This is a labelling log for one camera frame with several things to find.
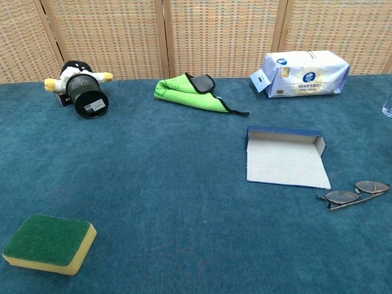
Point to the thin frame eyeglasses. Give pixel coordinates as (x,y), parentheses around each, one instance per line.
(341,195)

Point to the blue felt table cover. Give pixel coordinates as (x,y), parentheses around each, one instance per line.
(183,183)

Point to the green microfiber cloth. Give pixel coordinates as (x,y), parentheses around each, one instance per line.
(183,95)

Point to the woven folding screen panel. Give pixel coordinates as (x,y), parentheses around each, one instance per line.
(107,36)
(18,39)
(337,27)
(220,36)

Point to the black mesh pen holder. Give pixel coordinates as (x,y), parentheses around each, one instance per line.
(88,98)

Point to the white tissue pack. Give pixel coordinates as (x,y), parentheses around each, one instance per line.
(306,73)

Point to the small black box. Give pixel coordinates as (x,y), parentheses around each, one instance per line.
(63,99)

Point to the penguin plush toy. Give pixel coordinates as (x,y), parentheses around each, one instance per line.
(72,71)

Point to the green and yellow sponge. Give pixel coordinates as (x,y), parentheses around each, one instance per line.
(46,239)

